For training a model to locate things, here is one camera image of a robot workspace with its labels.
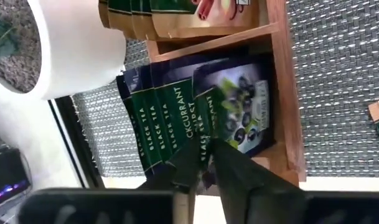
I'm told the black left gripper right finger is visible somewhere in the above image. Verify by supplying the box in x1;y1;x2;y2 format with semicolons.
210;138;379;224

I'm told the clear foil packet front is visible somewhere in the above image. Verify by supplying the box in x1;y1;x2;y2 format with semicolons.
150;0;261;40

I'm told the snake plant in white pot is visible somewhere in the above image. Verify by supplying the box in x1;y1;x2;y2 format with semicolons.
0;0;128;101

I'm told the brown wooden compartment tray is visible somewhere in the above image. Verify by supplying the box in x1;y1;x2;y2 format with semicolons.
145;0;307;189

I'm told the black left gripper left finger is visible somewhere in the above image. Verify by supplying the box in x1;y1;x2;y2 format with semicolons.
17;136;210;224

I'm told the blue blackcurrant tea sachet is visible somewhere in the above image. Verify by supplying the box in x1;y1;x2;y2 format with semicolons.
157;60;202;150
126;67;168;170
150;63;180;162
192;58;273;156
115;73;156;178

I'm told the grey woven placemat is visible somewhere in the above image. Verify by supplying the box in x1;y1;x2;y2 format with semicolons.
71;0;379;178

